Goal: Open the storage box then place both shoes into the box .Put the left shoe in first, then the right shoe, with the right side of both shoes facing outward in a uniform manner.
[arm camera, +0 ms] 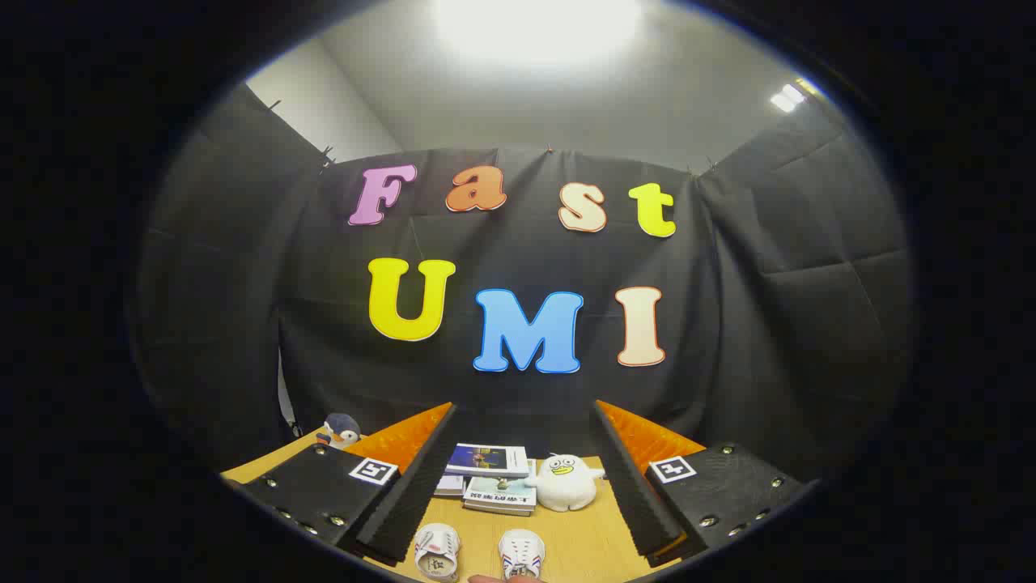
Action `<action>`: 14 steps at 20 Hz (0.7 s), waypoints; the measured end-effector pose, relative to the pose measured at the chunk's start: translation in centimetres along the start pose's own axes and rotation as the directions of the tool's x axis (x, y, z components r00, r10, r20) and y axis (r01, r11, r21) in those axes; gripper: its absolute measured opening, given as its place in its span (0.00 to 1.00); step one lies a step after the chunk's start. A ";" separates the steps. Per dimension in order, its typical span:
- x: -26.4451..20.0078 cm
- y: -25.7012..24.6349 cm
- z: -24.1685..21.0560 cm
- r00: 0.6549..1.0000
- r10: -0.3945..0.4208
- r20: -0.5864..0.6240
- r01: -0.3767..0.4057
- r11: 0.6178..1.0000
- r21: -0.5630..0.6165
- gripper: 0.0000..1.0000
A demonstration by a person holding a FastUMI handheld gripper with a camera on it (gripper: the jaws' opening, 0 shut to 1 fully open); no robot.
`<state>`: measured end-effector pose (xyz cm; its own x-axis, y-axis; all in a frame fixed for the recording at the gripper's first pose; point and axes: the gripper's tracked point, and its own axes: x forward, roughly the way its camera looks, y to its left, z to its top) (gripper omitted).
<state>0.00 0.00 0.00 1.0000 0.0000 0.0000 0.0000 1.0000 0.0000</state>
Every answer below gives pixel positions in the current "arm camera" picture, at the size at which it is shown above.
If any grey penguin plush toy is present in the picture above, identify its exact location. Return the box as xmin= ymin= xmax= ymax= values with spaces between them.
xmin=316 ymin=413 xmax=363 ymax=451

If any white duck plush toy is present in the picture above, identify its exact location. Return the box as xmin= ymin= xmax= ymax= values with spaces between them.
xmin=524 ymin=453 xmax=606 ymax=513

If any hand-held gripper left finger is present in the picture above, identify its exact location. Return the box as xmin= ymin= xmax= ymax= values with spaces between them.
xmin=241 ymin=402 xmax=459 ymax=568

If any book with blue photo cover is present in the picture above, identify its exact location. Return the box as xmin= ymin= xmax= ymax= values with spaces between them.
xmin=445 ymin=443 xmax=529 ymax=479

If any large ceiling light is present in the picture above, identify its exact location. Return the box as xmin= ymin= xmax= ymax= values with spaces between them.
xmin=433 ymin=0 xmax=644 ymax=66

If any small ceiling light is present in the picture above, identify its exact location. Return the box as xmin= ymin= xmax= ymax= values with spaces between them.
xmin=769 ymin=81 xmax=809 ymax=113

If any white canvas shoe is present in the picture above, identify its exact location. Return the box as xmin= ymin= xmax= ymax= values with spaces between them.
xmin=499 ymin=529 xmax=546 ymax=581
xmin=414 ymin=523 xmax=461 ymax=582

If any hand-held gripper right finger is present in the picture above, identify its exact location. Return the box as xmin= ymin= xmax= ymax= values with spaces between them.
xmin=593 ymin=399 xmax=810 ymax=568

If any book with pale teal cover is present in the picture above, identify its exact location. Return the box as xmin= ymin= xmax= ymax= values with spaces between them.
xmin=463 ymin=476 xmax=537 ymax=517

